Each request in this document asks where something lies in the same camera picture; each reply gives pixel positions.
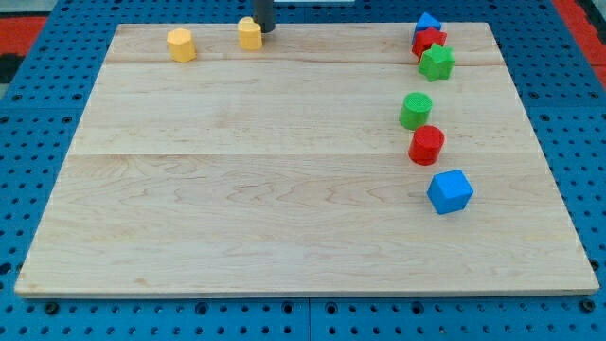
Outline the light wooden board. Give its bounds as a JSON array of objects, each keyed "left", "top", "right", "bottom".
[{"left": 14, "top": 23, "right": 599, "bottom": 298}]

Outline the red cylinder block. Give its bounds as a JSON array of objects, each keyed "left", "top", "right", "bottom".
[{"left": 408, "top": 125, "right": 445, "bottom": 166}]

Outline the green cylinder block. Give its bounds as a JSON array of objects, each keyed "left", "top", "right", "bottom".
[{"left": 399, "top": 92, "right": 433, "bottom": 131}]

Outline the yellow heart block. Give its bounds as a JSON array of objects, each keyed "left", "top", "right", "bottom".
[{"left": 237, "top": 17, "right": 262, "bottom": 50}]

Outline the blue cube block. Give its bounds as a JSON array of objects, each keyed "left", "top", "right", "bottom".
[{"left": 427, "top": 170, "right": 474, "bottom": 214}]

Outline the dark grey robot pusher rod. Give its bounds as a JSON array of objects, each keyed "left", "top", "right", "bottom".
[{"left": 252, "top": 0, "right": 276, "bottom": 33}]

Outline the yellow hexagon block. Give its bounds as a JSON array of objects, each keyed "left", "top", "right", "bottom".
[{"left": 167, "top": 28, "right": 197, "bottom": 63}]

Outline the green star block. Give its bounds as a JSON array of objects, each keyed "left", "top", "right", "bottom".
[{"left": 419, "top": 44, "right": 455, "bottom": 81}]

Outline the red star block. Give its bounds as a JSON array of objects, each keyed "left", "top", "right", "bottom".
[{"left": 412, "top": 27, "right": 448, "bottom": 60}]

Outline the blue triangle block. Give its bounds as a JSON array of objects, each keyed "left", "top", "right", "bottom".
[{"left": 413, "top": 11, "right": 442, "bottom": 40}]

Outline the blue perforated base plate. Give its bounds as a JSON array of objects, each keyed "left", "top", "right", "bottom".
[{"left": 1, "top": 0, "right": 605, "bottom": 340}]

